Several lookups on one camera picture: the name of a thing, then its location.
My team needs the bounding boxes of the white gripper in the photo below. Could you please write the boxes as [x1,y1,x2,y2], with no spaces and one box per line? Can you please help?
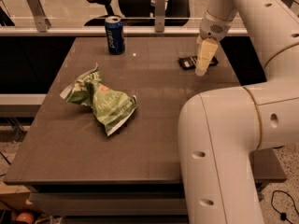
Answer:
[195,11,234,77]

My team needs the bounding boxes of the black floor cable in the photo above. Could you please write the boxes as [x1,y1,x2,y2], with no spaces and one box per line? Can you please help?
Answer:
[270,189,299,224]

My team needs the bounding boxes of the black office chair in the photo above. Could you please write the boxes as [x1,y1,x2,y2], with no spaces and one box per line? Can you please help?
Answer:
[85,0,191,26]

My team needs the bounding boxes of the green jalapeno chip bag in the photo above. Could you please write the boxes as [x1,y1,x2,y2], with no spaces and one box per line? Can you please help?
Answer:
[60,64,137,136]

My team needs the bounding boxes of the left metal rail bracket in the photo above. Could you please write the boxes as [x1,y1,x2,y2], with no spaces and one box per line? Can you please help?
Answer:
[26,0,51,32]

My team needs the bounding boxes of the blue pepsi can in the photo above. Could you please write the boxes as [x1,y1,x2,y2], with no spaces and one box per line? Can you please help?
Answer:
[105,16,125,55]

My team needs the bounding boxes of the orange round object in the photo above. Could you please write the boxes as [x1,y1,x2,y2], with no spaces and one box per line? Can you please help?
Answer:
[15,211,35,224]

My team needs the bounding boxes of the black rxbar chocolate wrapper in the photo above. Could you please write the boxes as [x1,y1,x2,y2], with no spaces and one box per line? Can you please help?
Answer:
[178,56,219,70]

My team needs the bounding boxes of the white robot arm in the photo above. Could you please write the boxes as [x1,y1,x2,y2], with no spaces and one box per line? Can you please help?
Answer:
[178,0,299,224]

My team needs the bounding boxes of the middle metal rail bracket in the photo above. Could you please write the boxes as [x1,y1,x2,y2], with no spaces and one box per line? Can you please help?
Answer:
[154,0,165,33]

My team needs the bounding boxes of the horizontal metal rail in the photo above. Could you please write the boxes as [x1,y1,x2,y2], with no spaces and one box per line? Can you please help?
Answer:
[0,26,249,37]

